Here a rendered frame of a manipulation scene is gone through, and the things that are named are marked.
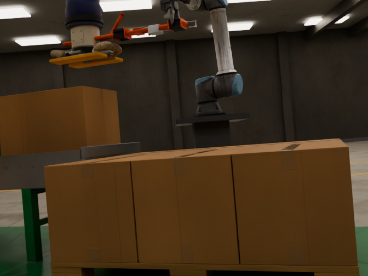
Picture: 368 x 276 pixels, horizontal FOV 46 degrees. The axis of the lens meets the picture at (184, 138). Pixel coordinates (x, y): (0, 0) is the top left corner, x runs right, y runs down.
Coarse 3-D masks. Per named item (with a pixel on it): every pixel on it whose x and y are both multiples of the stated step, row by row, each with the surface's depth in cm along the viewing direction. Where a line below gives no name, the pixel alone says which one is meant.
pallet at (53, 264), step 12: (60, 264) 180; (72, 264) 178; (84, 264) 176; (96, 264) 175; (108, 264) 173; (120, 264) 171; (132, 264) 170; (144, 264) 168; (156, 264) 167; (168, 264) 165; (180, 264) 164; (192, 264) 162; (204, 264) 161; (216, 264) 159; (228, 264) 158; (240, 264) 157; (252, 264) 156
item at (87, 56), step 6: (66, 54) 257; (84, 54) 248; (90, 54) 247; (96, 54) 246; (102, 54) 249; (54, 60) 256; (60, 60) 254; (66, 60) 254; (72, 60) 255; (78, 60) 257; (84, 60) 258
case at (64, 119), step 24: (24, 96) 255; (48, 96) 249; (72, 96) 244; (96, 96) 255; (0, 120) 261; (24, 120) 255; (48, 120) 250; (72, 120) 244; (96, 120) 253; (24, 144) 256; (48, 144) 250; (72, 144) 245; (96, 144) 251
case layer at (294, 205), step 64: (64, 192) 179; (128, 192) 170; (192, 192) 162; (256, 192) 154; (320, 192) 148; (64, 256) 180; (128, 256) 171; (192, 256) 162; (256, 256) 155; (320, 256) 148
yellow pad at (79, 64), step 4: (112, 56) 265; (92, 60) 269; (96, 60) 267; (100, 60) 267; (104, 60) 266; (108, 60) 265; (112, 60) 265; (116, 60) 266; (120, 60) 269; (68, 64) 275; (72, 64) 274; (76, 64) 273; (80, 64) 272; (84, 64) 271; (88, 64) 271; (92, 64) 272; (96, 64) 274; (100, 64) 275; (104, 64) 276
